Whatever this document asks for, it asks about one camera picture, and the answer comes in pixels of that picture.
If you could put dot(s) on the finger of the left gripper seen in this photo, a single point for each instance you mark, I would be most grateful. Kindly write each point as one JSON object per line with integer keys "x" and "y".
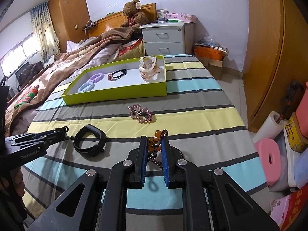
{"x": 28, "y": 136}

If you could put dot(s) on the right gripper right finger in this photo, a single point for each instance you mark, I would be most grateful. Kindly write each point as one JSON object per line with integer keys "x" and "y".
{"x": 212, "y": 200}

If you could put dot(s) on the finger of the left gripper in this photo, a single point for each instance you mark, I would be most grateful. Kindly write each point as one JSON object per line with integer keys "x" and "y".
{"x": 52, "y": 136}

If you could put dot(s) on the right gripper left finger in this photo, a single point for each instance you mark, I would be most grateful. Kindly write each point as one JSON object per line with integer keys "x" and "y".
{"x": 94, "y": 202}

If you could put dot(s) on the black wristband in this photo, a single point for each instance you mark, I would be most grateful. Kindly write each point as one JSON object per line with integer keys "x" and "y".
{"x": 89, "y": 141}

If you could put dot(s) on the black hair tie pink charm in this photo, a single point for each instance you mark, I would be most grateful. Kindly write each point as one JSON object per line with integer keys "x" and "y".
{"x": 117, "y": 74}

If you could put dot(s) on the pink crystal hair clip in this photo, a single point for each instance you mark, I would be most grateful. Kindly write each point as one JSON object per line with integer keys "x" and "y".
{"x": 142, "y": 114}

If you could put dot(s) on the clear gold hair claw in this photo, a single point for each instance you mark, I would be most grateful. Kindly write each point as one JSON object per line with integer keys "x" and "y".
{"x": 148, "y": 67}

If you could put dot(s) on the left hand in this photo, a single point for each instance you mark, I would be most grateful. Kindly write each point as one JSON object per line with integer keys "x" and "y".
{"x": 17, "y": 181}

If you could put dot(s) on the brown fleece blanket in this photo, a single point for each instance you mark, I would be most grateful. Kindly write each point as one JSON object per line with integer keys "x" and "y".
{"x": 64, "y": 66}

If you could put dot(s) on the green tray box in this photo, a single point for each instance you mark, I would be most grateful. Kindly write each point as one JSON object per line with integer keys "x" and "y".
{"x": 130, "y": 86}

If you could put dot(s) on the pink foam stool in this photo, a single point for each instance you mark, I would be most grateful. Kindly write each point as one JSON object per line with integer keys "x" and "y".
{"x": 269, "y": 154}

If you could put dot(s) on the floral curtain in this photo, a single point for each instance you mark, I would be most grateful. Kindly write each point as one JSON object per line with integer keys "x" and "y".
{"x": 44, "y": 31}

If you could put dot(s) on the white paper roll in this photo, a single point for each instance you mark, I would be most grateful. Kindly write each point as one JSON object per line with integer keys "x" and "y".
{"x": 271, "y": 127}

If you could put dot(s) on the yellow tin box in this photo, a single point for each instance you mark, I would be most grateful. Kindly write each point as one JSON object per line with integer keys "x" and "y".
{"x": 297, "y": 141}

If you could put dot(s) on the wooden headboard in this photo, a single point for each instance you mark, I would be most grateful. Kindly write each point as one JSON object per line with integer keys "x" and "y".
{"x": 115, "y": 20}

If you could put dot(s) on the wooden wardrobe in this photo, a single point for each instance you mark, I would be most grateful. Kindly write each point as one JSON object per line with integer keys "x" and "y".
{"x": 69, "y": 17}

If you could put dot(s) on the red pink container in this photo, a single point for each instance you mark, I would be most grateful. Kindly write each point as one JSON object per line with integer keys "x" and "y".
{"x": 302, "y": 114}

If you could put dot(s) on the brown teddy bear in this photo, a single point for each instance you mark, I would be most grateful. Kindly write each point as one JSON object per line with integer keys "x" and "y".
{"x": 134, "y": 16}

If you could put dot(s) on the grey bedside drawer cabinet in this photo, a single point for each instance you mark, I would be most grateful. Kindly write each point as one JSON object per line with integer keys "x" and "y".
{"x": 168, "y": 38}

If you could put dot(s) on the wooden door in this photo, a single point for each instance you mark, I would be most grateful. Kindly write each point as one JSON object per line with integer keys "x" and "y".
{"x": 276, "y": 56}

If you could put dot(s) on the orange box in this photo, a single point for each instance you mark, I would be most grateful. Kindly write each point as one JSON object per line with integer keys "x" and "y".
{"x": 210, "y": 53}

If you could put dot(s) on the pink floral box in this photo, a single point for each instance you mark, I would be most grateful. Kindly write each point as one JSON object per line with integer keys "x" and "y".
{"x": 180, "y": 17}

